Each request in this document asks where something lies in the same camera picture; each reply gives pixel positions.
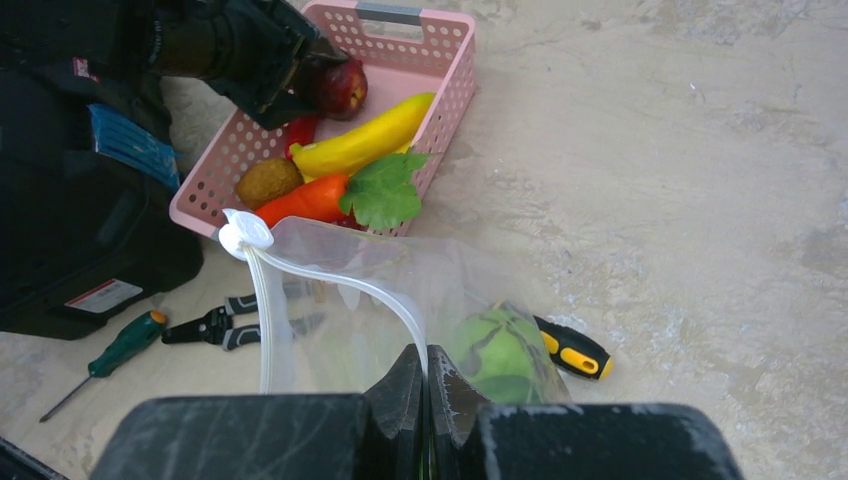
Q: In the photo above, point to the clear zip top bag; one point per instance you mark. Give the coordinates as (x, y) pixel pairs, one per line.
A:
(379, 293)

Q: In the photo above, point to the black yellow screwdriver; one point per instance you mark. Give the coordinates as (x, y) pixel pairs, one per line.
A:
(573, 351)

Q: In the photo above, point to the brown toy kiwi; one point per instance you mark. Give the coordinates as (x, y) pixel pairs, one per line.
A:
(267, 180)

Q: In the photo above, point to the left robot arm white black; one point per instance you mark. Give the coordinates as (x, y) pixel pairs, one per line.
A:
(105, 33)

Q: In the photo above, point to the dark red toy fruit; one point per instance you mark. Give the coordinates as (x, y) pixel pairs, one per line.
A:
(339, 92)

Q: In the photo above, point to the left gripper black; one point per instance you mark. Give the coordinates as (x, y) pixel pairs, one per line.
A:
(264, 56)

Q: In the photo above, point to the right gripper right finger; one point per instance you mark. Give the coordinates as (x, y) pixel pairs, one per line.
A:
(473, 438)

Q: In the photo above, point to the orange toy carrot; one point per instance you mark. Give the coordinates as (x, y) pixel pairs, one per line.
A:
(317, 200)

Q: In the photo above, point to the black pliers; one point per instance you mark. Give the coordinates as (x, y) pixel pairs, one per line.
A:
(216, 327)

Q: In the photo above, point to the yellow toy banana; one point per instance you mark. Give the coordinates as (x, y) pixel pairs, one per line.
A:
(387, 133)

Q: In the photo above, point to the black tool box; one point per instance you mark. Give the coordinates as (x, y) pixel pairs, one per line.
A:
(87, 177)

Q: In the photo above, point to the pink plastic basket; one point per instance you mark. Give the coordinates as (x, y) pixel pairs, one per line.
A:
(405, 51)

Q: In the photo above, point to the green toy leaf vegetable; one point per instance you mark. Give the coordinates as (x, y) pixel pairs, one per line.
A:
(381, 196)

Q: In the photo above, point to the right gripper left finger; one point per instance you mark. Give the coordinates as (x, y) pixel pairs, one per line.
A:
(370, 435)

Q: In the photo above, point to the green toy watermelon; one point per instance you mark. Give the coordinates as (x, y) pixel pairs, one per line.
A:
(500, 352)

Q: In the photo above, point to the green handled screwdriver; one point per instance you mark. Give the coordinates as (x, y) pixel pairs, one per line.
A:
(135, 337)

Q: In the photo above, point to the red toy chili pepper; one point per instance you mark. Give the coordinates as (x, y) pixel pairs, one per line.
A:
(300, 132)

